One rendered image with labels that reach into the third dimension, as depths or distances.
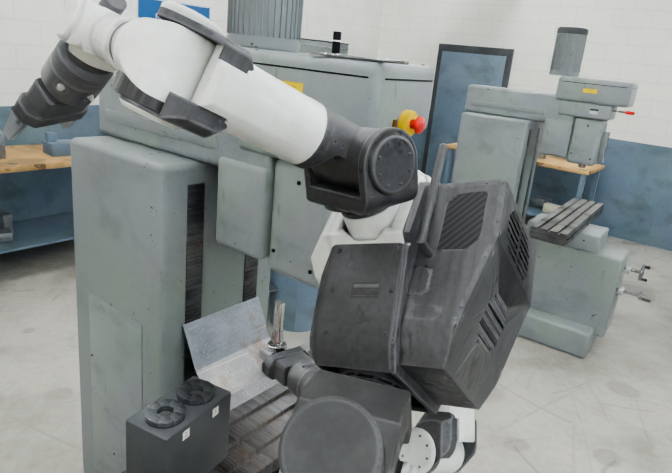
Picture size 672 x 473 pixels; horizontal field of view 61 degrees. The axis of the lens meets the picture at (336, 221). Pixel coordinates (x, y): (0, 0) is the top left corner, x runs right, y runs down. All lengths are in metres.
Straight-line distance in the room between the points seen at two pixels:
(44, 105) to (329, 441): 0.68
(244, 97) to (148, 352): 1.31
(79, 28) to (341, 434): 0.61
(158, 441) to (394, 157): 0.84
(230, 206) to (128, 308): 0.52
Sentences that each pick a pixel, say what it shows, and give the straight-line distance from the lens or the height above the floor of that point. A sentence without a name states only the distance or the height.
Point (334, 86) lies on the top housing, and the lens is 1.30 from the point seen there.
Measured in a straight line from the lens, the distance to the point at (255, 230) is 1.53.
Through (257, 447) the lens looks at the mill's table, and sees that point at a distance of 1.59.
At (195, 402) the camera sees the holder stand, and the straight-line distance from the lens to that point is 1.41.
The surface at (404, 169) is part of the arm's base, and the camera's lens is 0.77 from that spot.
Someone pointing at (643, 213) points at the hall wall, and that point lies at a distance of 7.85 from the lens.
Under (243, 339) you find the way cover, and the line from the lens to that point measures 1.95.
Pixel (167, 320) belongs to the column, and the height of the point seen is 1.10.
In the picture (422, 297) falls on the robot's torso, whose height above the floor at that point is 1.60.
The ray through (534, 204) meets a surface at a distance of 7.75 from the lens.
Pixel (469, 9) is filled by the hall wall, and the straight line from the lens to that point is 8.52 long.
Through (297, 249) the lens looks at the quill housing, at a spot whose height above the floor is 1.41.
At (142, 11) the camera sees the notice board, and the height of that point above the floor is 2.09.
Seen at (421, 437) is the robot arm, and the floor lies 1.27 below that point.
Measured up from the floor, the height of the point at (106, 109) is 1.65.
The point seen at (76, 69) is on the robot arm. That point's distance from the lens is 0.96.
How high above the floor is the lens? 1.90
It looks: 17 degrees down
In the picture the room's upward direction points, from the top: 6 degrees clockwise
